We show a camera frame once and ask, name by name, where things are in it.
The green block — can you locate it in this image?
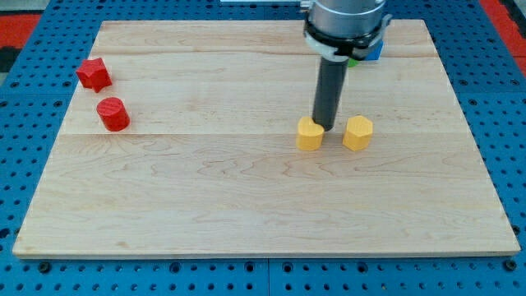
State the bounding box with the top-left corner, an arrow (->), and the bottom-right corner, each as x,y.
348,59 -> 359,67

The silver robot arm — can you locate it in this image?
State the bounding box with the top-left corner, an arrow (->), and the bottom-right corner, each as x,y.
303,0 -> 392,62

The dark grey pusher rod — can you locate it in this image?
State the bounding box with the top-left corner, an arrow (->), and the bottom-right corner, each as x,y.
311,58 -> 348,132

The wooden board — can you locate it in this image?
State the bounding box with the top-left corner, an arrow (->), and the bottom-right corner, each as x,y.
12,20 -> 520,259

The red star block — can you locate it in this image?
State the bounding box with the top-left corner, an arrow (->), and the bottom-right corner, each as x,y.
76,58 -> 113,93

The blue cube block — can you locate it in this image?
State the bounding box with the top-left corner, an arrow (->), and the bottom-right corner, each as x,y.
364,41 -> 384,61

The yellow heart block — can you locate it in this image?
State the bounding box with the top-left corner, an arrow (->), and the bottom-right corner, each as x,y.
296,117 -> 325,151

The red cylinder block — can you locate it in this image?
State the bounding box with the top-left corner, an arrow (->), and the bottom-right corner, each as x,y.
96,97 -> 131,132

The yellow hexagon block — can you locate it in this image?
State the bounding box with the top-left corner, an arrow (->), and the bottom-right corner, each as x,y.
342,115 -> 373,151

